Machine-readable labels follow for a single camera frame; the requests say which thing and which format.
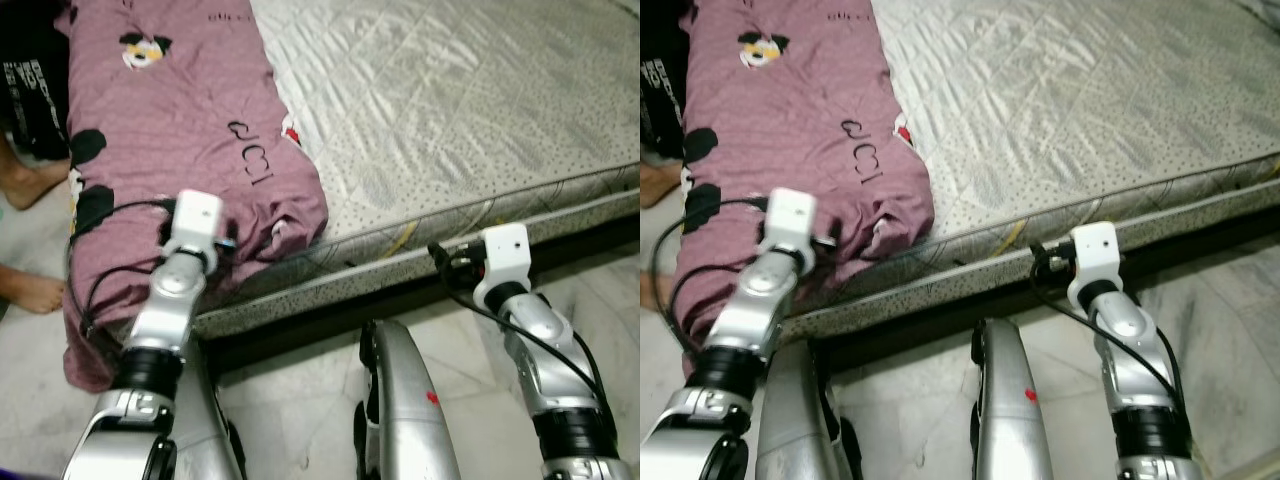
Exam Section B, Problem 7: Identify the black printed bag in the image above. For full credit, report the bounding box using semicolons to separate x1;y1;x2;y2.
640;15;691;161
0;15;71;161

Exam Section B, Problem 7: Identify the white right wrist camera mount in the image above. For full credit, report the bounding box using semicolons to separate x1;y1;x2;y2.
472;223;531;306
1065;222;1121;301

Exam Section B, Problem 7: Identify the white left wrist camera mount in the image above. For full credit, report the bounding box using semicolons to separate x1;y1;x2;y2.
160;190;226;269
762;188;831;266

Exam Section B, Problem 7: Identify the grey quilted mattress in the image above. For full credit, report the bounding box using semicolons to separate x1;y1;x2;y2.
190;0;641;341
780;0;1280;341

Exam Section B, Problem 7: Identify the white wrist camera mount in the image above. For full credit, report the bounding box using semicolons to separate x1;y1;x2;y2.
160;190;226;269
762;188;831;266
1065;222;1121;301
472;223;531;306

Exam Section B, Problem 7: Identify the grey right robot leg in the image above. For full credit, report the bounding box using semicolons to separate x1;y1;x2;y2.
352;320;461;480
970;318;1056;480

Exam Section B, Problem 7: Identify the grey robot leg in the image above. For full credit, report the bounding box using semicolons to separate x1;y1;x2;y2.
970;318;1056;480
755;340;851;480
352;320;461;480
165;340;246;480

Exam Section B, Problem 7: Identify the grey left robot leg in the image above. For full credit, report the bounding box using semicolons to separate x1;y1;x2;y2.
755;340;851;480
165;340;246;480

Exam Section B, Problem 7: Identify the mauve cartoon print blanket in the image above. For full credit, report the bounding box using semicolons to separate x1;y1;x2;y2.
55;0;331;393
670;0;936;361

